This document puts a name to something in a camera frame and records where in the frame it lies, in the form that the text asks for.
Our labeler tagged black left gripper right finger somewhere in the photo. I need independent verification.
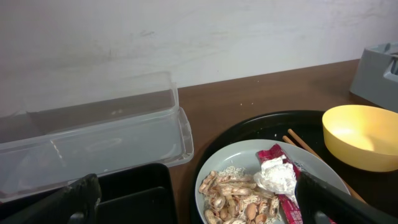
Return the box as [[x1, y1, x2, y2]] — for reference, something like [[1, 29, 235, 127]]
[[295, 172, 397, 224]]

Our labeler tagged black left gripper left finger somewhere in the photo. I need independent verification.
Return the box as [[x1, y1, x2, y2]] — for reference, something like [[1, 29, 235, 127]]
[[1, 174, 101, 224]]

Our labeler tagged red snack wrapper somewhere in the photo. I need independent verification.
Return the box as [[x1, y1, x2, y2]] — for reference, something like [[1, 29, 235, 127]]
[[256, 143, 336, 224]]

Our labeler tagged wooden chopstick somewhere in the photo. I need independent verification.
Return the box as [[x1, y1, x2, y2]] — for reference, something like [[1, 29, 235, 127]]
[[282, 136, 366, 203], [287, 128, 368, 203]]

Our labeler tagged white tissue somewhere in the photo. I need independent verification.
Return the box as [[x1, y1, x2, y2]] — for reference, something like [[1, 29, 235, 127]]
[[253, 155, 298, 205]]

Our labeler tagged grey ceramic plate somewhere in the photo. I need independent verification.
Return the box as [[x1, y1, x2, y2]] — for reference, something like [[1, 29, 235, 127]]
[[192, 139, 349, 223]]

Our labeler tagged yellow bowl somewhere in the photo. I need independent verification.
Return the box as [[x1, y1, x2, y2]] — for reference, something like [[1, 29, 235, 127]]
[[322, 105, 397, 172]]

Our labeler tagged peanut shells and rice pile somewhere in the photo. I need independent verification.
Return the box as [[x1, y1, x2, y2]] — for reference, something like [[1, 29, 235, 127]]
[[198, 166, 282, 224]]

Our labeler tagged clear plastic waste bin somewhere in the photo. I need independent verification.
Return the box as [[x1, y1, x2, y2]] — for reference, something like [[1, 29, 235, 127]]
[[1, 72, 194, 202]]

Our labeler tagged grey dishwasher rack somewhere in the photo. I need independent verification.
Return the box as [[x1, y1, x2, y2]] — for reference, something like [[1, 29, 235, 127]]
[[349, 42, 397, 112]]

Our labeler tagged black rectangular tray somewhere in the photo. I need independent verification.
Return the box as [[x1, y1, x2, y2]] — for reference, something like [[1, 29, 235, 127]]
[[96, 164, 178, 224]]

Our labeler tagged round black serving tray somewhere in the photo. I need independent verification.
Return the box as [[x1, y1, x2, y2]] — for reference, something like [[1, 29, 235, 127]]
[[195, 110, 397, 217]]

